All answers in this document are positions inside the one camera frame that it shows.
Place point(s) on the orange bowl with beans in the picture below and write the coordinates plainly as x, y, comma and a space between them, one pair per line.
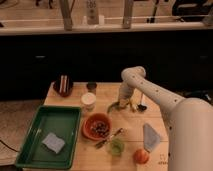
96, 127

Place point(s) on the green plastic cup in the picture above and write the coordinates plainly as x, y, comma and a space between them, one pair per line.
116, 147

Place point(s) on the black and white spoon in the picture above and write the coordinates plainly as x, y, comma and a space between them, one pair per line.
142, 105

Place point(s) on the white cup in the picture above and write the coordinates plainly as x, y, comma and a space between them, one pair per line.
88, 100

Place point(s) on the blue sponge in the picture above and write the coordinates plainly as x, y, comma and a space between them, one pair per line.
54, 143

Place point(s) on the blue folded cloth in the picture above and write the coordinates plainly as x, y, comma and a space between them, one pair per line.
151, 137

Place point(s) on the small dark cup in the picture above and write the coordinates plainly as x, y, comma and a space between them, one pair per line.
91, 87

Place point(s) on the dark bowl with sticks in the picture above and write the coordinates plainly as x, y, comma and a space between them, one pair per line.
63, 86

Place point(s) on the green plastic tray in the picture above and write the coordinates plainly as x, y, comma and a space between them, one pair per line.
64, 123

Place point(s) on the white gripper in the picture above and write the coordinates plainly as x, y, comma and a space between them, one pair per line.
125, 93

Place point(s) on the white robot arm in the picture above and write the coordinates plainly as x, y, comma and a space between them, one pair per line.
189, 122

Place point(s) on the green pepper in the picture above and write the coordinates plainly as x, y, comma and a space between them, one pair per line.
114, 105

